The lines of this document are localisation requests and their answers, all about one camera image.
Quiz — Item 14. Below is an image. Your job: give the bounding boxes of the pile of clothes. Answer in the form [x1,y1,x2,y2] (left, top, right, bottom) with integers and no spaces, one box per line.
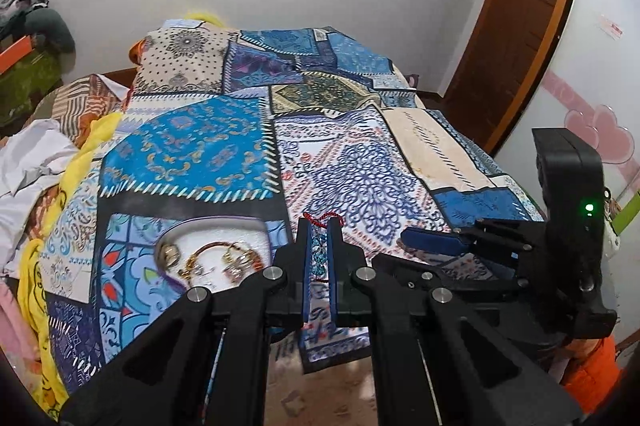
[0,0,51,28]

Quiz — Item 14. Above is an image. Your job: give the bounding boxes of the white wardrobe door pink hearts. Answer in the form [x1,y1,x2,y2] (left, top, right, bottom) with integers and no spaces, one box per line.
[495,0,640,357]

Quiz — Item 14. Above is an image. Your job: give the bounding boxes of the orange striped cloth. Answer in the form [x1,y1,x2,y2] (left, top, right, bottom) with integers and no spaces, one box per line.
[37,73,134,147]

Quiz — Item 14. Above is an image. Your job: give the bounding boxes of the yellow fuzzy cloth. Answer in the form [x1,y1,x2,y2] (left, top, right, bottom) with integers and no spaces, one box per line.
[182,8,227,28]

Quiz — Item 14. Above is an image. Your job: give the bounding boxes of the brown wooden door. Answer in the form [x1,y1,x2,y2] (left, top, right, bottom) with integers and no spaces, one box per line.
[442,0,586,157]

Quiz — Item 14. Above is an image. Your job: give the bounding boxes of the orange box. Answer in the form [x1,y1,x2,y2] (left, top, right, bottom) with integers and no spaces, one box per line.
[0,35,36,76]

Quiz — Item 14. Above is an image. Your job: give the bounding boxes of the person's right forearm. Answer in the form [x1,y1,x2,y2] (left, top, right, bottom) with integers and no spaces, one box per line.
[562,336,624,403]

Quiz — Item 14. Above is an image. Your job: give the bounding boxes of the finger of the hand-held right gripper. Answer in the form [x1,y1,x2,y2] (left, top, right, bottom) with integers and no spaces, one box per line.
[372,252,524,307]
[401,217,549,279]

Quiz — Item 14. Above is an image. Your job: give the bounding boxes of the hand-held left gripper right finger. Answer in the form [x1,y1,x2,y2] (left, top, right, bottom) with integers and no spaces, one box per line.
[327,218,584,426]

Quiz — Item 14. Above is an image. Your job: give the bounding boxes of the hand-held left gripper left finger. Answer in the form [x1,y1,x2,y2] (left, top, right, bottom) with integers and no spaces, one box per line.
[59,212,314,426]

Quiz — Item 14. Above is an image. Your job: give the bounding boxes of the gold bangle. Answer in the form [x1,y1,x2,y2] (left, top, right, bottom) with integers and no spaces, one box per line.
[157,241,184,270]

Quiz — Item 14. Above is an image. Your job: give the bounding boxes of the gold jewellery pieces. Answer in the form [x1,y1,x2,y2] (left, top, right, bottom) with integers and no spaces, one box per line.
[187,241,253,268]

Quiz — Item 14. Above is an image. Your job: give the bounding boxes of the white cloth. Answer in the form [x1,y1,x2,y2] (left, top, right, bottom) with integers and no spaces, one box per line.
[0,118,81,268]

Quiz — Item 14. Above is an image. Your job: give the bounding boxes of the green patterned cloth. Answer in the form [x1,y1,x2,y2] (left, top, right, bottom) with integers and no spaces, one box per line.
[0,51,64,127]

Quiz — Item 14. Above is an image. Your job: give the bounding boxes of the gold chain bracelet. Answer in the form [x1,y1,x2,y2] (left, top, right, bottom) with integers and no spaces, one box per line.
[177,256,211,291]

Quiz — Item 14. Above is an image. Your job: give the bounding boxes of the red bead bracelet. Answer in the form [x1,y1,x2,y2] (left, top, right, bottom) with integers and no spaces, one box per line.
[304,212,346,284]

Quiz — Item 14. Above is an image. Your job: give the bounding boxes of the red and white sticker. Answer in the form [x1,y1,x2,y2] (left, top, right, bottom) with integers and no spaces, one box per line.
[597,16,624,40]

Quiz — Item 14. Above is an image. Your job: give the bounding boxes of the blue patchwork blanket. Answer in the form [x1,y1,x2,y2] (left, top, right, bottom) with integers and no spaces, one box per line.
[37,23,548,426]

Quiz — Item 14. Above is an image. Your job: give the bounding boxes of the purple heart-shaped tin box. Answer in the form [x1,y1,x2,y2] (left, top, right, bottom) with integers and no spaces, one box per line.
[154,215,275,294]

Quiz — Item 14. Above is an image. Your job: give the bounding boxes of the pink plush toy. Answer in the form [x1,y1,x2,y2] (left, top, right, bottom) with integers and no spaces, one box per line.
[0,281,42,363]

